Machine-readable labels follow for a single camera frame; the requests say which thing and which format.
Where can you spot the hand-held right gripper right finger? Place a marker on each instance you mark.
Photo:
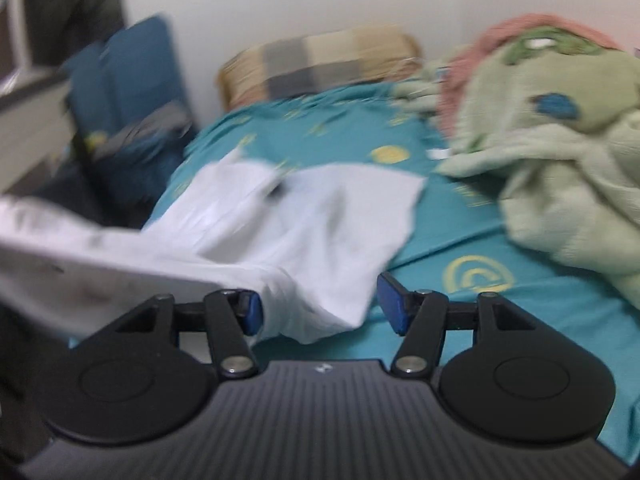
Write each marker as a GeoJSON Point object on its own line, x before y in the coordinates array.
{"type": "Point", "coordinates": [392, 305]}

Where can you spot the blue covered chair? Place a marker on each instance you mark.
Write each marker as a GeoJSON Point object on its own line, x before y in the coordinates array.
{"type": "Point", "coordinates": [130, 70]}

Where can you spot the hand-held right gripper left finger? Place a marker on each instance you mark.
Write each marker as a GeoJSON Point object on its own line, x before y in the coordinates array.
{"type": "Point", "coordinates": [253, 314]}

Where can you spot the green yellow plush toy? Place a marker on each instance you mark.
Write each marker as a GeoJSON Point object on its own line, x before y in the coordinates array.
{"type": "Point", "coordinates": [96, 140]}

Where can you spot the plaid pillow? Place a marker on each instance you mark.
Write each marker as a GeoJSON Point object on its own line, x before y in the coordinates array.
{"type": "Point", "coordinates": [320, 62]}

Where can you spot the grey cloth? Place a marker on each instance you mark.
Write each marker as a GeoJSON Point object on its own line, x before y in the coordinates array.
{"type": "Point", "coordinates": [155, 125]}

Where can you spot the pink fluffy blanket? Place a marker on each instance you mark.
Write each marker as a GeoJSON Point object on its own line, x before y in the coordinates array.
{"type": "Point", "coordinates": [465, 55]}

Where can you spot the green fleece blanket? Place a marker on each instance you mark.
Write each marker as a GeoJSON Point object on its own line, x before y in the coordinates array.
{"type": "Point", "coordinates": [550, 160]}

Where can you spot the teal printed bed sheet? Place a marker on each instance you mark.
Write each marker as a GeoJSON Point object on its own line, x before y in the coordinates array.
{"type": "Point", "coordinates": [450, 240]}

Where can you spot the white shirt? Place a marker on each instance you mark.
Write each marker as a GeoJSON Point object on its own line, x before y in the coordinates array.
{"type": "Point", "coordinates": [280, 230]}

